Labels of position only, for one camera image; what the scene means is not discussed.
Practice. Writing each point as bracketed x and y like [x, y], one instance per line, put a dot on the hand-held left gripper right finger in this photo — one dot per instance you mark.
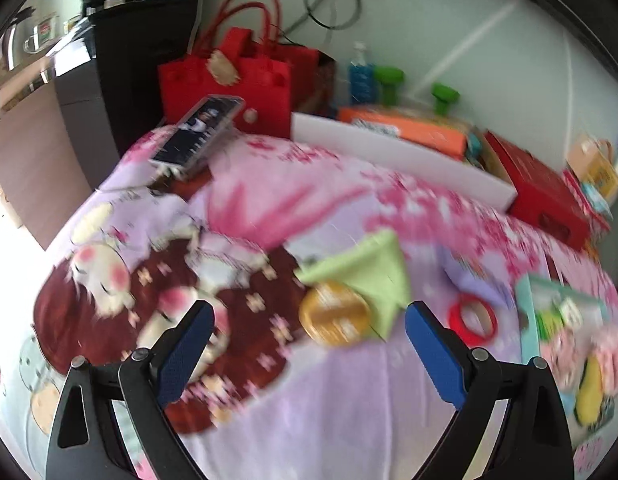
[436, 360]

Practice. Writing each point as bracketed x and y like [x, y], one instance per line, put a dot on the teal storage box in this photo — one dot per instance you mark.
[526, 330]

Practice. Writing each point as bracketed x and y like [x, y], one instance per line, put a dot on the cartoon printed blanket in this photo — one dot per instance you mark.
[329, 400]

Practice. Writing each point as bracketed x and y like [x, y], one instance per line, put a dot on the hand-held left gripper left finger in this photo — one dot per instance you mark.
[186, 355]

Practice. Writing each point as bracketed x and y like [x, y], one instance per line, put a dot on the red felt handbag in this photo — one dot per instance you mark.
[259, 95]

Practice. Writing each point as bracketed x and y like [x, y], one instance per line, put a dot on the green dumbbell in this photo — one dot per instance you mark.
[389, 82]
[445, 96]

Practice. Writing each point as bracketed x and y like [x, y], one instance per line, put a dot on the blue water bottle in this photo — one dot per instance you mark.
[362, 80]

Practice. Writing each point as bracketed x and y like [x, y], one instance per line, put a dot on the smartphone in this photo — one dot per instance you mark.
[199, 132]

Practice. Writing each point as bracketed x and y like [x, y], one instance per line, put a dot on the yellow green scouring sponge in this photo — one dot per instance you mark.
[589, 390]

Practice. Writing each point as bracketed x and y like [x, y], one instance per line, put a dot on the light green cloth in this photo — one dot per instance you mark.
[379, 270]

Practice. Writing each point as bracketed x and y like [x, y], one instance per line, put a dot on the purple paper card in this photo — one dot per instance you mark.
[469, 272]

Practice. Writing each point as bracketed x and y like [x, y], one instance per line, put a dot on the yellow paper box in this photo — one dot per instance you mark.
[594, 162]

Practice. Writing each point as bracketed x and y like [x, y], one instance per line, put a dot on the round yellow sponge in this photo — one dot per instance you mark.
[334, 315]

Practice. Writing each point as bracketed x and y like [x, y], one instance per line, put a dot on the brown wooden panel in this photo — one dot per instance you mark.
[39, 160]

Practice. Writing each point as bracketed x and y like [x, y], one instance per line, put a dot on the pink fluffy sock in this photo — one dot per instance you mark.
[611, 360]

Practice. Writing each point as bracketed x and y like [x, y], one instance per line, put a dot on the orange cardboard box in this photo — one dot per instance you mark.
[419, 130]

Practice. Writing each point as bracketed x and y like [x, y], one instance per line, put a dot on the red cardboard box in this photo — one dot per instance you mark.
[539, 185]

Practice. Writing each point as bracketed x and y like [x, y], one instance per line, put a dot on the black cabinet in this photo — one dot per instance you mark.
[134, 40]

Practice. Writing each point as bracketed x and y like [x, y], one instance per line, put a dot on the colourful printed box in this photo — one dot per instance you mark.
[589, 200]

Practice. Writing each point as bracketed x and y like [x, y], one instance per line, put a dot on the white foam board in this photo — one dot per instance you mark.
[389, 152]

